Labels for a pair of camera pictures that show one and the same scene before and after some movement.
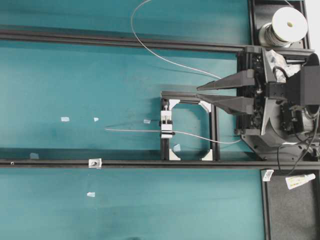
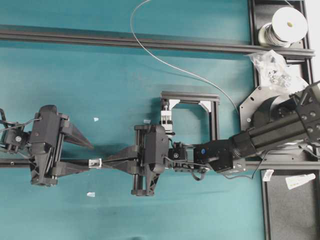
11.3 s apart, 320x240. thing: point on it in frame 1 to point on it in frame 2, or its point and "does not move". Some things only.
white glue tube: (292, 182) does not move
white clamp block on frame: (166, 124) does not move
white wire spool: (288, 25) does not move
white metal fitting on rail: (95, 163) does not move
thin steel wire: (133, 14) to (170, 66)
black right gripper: (265, 94) to (152, 146)
